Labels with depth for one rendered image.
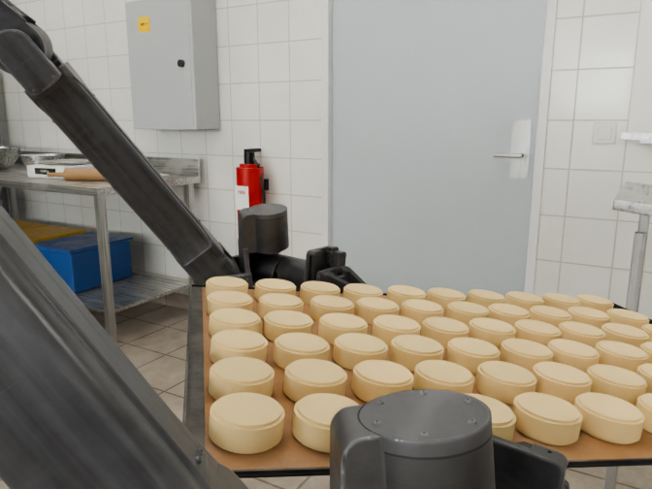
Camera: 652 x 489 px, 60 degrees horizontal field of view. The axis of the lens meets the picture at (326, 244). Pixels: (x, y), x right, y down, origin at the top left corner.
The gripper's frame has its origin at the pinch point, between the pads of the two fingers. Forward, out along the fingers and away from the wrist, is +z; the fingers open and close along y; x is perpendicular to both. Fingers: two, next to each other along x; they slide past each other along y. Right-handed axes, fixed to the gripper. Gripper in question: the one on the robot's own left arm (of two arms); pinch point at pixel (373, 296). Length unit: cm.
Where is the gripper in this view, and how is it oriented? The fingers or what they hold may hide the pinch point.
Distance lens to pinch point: 76.3
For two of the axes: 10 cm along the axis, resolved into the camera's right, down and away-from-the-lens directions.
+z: 8.4, 1.7, -5.1
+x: -5.3, 1.2, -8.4
